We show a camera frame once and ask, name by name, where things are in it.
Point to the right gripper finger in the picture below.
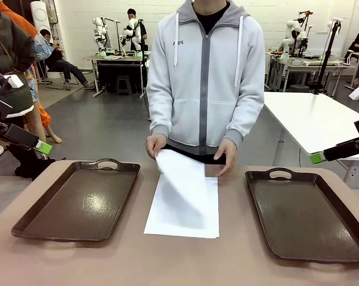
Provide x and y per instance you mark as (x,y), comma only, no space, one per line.
(358,141)
(346,152)

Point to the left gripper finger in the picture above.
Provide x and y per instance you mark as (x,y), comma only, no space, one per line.
(21,135)
(6,139)

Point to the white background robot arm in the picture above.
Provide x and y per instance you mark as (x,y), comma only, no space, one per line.
(100,32)
(134,28)
(290,29)

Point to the person's right forearm grey sleeve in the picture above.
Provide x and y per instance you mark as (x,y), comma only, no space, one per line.
(160,119)

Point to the person's left forearm grey sleeve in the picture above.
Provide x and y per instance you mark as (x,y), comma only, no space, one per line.
(245,119)

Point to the person's left hand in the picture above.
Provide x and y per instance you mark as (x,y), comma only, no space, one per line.
(230,155)

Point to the person's right hand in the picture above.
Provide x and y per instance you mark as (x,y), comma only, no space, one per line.
(155,144)

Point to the white table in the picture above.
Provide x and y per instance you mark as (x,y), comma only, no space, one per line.
(310,119)

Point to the person in dark green jacket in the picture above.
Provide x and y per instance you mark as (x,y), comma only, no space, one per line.
(9,50)

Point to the white metal chair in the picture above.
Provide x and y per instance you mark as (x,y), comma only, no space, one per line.
(52,74)

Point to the grey round stool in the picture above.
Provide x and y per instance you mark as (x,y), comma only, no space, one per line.
(298,88)

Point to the blue patterned garment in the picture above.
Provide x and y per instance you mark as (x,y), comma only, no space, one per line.
(43,47)

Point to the seated person with glasses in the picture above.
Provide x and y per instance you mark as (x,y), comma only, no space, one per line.
(60,64)

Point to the brown plastic serving tray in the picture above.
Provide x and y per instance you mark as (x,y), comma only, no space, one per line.
(78,202)
(301,217)

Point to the black tripod pole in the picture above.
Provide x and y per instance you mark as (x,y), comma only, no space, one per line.
(328,53)

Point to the black stool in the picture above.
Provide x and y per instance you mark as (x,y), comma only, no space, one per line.
(124,85)

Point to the person in grey hoodie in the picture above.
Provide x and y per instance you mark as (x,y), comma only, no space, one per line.
(203,89)

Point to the standing person in black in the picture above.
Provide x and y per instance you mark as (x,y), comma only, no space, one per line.
(144,32)

